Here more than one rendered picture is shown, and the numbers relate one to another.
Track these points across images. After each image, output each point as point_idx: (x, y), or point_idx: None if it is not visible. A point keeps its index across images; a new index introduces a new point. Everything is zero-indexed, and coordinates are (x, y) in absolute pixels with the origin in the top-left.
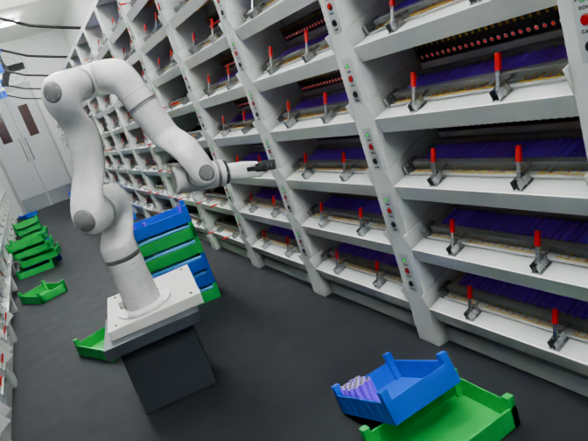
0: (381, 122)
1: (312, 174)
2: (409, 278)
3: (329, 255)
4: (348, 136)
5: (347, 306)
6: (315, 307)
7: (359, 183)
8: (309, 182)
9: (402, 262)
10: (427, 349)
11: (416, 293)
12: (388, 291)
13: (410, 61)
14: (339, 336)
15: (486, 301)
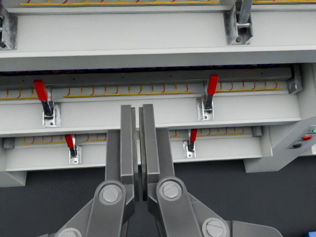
0: None
1: (17, 26)
2: (300, 142)
3: (13, 138)
4: None
5: (92, 181)
6: (39, 213)
7: (315, 45)
8: (37, 58)
9: (305, 132)
10: (273, 182)
11: (292, 149)
12: (216, 154)
13: None
14: (157, 234)
15: None
